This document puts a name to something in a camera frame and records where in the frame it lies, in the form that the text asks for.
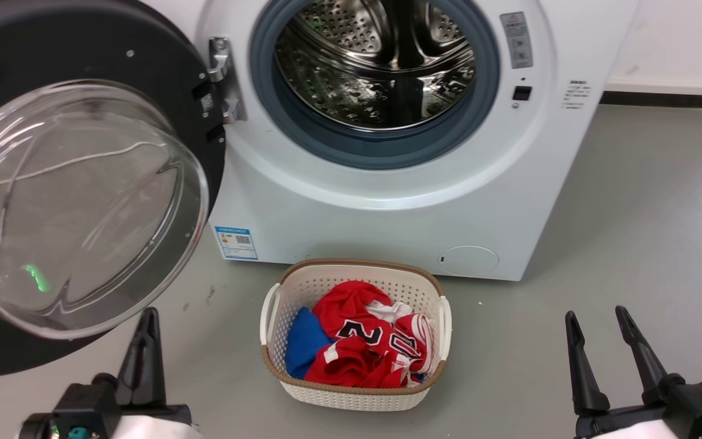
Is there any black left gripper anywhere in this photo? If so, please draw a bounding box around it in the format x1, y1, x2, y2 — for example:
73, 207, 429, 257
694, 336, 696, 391
52, 307, 202, 439

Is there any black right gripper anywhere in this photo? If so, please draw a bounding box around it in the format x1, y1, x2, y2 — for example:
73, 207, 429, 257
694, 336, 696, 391
564, 305, 702, 439

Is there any black round glass washer door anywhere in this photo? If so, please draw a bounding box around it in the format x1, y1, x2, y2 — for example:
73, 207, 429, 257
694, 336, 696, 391
0, 0, 227, 379

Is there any white front-load washing machine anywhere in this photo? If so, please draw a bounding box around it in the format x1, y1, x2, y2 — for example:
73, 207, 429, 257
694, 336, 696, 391
144, 0, 639, 282

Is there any metal door hinge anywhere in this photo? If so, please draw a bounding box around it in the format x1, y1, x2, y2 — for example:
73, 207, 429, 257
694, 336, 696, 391
208, 37, 248, 126

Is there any blue energy label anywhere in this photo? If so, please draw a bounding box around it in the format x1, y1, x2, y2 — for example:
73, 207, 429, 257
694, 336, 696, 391
213, 226, 259, 262

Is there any blue cloth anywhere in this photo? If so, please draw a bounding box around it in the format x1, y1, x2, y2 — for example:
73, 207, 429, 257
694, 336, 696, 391
285, 307, 336, 380

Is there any round white drain filter cover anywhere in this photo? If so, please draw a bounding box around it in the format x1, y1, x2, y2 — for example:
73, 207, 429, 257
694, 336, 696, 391
438, 245, 500, 277

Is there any cream perforated laundry basket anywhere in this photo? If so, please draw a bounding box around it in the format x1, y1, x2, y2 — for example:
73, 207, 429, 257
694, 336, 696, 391
259, 259, 453, 412

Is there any red basketball jersey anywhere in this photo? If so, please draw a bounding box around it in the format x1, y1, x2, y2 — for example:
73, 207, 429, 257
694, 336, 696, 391
304, 280, 434, 389

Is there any grey warning sticker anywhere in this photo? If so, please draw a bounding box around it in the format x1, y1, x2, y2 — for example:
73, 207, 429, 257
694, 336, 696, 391
500, 11, 534, 70

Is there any steel perforated washer drum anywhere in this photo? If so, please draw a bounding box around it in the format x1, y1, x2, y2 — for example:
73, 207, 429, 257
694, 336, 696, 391
275, 0, 477, 132

